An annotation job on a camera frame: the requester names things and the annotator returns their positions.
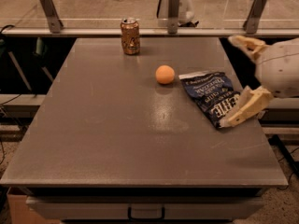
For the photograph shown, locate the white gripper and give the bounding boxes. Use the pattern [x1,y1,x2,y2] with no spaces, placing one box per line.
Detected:
[224,35,299,127]

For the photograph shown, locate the orange fruit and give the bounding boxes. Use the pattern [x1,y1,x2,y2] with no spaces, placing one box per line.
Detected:
[155,65,175,85]

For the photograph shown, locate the blue kettle chip bag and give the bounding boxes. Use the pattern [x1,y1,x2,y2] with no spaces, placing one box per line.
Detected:
[178,72,240,129]

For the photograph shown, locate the gold soda can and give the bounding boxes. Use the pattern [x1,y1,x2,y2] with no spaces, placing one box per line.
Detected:
[121,18,140,55]

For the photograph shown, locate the glass barrier panel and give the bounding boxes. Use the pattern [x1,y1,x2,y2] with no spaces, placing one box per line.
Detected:
[0,0,299,29]

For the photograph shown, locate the grey table drawer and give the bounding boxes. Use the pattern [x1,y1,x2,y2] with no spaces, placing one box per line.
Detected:
[26,197,263,221]

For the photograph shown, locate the cardboard box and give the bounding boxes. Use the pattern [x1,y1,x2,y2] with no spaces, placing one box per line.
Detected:
[7,188,60,224]

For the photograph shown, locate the right metal bracket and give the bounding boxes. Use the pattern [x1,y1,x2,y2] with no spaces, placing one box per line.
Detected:
[243,0,267,35]

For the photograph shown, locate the metal bracket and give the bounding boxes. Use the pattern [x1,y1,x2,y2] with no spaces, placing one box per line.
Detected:
[39,0,64,34]
[243,0,267,35]
[167,0,179,34]

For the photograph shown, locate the middle metal bracket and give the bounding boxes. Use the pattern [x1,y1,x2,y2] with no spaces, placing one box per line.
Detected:
[167,0,179,34]

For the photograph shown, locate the black drawer handle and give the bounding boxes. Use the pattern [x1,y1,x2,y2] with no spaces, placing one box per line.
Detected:
[127,206,165,221]

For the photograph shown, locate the left metal bracket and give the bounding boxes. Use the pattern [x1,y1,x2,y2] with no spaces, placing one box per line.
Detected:
[39,0,64,34]

